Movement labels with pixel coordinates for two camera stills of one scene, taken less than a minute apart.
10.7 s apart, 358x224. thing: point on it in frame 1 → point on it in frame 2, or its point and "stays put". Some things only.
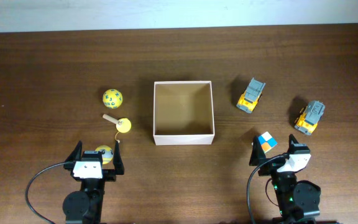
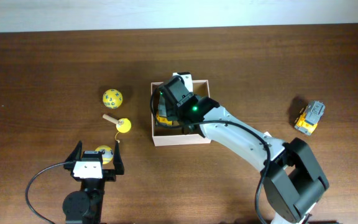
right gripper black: [265, 165] → [165, 112]
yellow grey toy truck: [248, 99] → [161, 117]
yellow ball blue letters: [112, 98] stays put
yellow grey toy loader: [309, 116] stays put
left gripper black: [110, 173] stays put
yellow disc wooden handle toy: [123, 124] stays put
